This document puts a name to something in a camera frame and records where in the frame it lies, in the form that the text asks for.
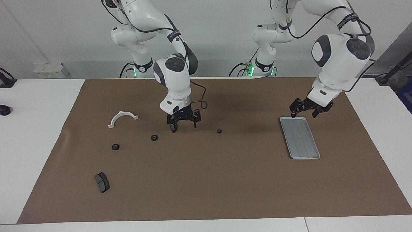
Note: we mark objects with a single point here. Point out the blue crate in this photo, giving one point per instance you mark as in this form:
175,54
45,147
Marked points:
407,96

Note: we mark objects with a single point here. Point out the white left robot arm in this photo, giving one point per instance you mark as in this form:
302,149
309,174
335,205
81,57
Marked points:
338,61

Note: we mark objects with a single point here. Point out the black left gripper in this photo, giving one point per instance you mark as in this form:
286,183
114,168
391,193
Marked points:
315,103

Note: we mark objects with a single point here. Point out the brown table mat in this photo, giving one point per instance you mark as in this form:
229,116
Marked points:
206,180

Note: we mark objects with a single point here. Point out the black stand pole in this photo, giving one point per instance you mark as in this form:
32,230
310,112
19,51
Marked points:
384,79

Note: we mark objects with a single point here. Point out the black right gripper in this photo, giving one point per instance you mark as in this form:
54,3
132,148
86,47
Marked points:
185,116

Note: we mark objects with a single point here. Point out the short dark grey brake pad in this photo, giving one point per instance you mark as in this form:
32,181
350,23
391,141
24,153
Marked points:
102,182

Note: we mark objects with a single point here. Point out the silver metal tray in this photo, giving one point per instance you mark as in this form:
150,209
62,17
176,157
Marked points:
301,138

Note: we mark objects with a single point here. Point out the black round knob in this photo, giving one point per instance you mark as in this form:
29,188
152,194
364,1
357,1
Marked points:
4,111

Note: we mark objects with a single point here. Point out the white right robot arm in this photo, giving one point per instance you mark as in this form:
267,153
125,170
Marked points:
173,77

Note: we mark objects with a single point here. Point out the white semicircular plastic bracket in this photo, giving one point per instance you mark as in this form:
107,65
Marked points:
123,113

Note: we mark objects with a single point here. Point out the black table clamp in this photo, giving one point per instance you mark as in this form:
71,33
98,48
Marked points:
7,82

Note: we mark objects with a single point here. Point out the long dark grey brake pad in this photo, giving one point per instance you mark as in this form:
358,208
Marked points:
175,129

